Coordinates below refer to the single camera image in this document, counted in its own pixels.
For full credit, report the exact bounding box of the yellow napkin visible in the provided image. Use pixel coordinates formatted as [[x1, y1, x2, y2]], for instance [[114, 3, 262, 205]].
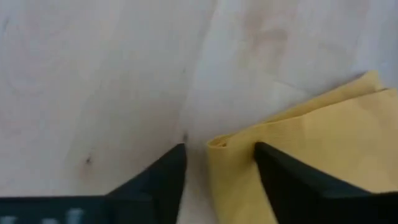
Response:
[[206, 70, 398, 224]]

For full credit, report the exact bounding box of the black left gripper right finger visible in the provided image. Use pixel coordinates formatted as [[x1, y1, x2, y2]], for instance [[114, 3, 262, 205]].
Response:
[[253, 141, 398, 224]]

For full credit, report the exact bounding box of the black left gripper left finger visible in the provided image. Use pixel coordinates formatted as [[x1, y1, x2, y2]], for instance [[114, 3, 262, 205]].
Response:
[[104, 142, 188, 224]]

